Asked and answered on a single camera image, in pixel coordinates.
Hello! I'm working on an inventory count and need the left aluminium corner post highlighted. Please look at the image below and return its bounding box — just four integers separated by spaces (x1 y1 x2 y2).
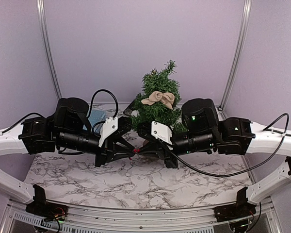
36 0 62 100

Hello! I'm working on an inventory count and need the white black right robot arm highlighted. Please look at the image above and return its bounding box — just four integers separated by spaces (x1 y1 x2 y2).
137 98 291 222

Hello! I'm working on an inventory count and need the small green christmas tree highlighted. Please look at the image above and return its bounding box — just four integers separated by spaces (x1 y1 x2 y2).
131 60 186 133

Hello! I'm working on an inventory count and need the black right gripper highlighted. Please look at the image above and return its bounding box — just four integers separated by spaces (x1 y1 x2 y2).
138 131 217 170

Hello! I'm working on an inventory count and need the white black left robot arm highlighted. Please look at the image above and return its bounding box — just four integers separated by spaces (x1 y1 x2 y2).
0 98 134 216

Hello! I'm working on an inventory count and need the right aluminium corner post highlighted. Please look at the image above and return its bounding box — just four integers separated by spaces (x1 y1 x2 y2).
218 0 252 111

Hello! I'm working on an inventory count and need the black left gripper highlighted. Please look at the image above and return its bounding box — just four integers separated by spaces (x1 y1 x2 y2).
57 130 136 168

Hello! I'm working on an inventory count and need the beige burlap bow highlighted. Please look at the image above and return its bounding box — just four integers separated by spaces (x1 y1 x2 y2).
141 91 175 110

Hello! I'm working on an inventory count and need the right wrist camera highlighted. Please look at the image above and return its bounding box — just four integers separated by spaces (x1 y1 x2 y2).
137 121 173 146

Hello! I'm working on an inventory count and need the aluminium front rail frame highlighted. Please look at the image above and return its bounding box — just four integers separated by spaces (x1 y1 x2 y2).
0 198 282 233

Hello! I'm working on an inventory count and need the gold berry sprig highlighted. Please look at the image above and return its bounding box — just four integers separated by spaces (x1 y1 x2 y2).
151 69 158 75

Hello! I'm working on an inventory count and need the aluminium corner post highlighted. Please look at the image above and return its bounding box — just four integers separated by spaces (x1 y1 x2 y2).
36 0 62 100
218 0 252 111

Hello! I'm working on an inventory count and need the light blue perforated plastic basket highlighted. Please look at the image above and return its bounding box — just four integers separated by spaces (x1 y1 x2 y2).
88 109 106 133

